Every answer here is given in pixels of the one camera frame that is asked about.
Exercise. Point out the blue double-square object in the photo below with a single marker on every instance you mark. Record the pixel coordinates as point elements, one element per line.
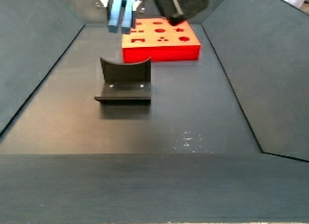
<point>121,18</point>

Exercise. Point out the red shape-sorting board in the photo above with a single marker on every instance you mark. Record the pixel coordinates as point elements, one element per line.
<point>156,40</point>

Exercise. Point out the black curved holder bracket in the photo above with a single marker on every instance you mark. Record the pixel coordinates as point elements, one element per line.
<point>128,82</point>

